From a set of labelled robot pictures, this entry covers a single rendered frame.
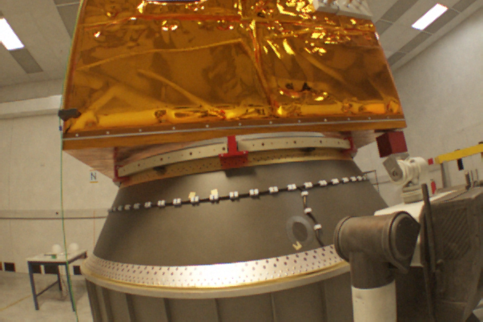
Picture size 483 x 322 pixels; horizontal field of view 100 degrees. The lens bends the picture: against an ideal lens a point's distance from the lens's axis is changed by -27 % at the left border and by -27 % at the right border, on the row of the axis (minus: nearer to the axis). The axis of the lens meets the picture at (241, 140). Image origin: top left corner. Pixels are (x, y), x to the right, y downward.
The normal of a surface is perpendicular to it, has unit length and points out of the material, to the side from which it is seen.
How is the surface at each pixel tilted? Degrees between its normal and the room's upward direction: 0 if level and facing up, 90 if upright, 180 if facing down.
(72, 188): 90
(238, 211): 62
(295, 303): 90
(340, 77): 94
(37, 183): 90
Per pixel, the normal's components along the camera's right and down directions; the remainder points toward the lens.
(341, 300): 0.29, -0.27
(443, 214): -0.91, 0.02
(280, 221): 0.07, -0.68
